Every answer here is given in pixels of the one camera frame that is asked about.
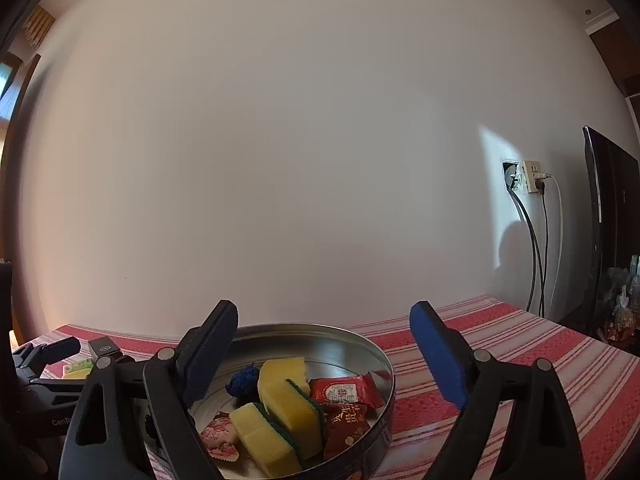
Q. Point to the clear snack bag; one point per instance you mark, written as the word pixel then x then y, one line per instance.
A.
pixel 620 317

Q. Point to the yellow item on table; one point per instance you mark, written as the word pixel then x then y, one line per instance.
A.
pixel 77 370

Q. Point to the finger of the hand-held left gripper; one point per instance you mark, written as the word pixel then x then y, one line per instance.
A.
pixel 65 386
pixel 52 350

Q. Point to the black monitor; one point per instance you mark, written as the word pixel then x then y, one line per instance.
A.
pixel 615 220

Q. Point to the small black box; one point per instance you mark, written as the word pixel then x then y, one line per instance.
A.
pixel 102 347

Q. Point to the open wall box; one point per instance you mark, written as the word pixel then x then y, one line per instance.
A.
pixel 511 174

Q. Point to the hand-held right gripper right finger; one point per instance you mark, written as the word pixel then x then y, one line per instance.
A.
pixel 440 355

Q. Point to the dark blue fuzzy ball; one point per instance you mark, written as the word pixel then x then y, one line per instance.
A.
pixel 242 382

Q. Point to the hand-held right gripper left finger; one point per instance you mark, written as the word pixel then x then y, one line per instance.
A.
pixel 210 355

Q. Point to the clear bottles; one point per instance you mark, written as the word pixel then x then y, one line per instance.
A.
pixel 634 275

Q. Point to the pink white snack packet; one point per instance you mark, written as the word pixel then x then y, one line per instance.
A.
pixel 220 436

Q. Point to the dark red snack packet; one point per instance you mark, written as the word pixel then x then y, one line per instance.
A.
pixel 347 432

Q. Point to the round metal tin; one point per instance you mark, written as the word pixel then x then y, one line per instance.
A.
pixel 325 345

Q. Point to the red striped tablecloth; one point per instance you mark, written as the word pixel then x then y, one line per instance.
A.
pixel 525 360

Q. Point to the white wall outlet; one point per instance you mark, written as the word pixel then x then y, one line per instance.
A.
pixel 531 176

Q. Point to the yellow sponge with green pad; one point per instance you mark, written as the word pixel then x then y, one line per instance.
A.
pixel 282 370
pixel 265 435
pixel 295 410

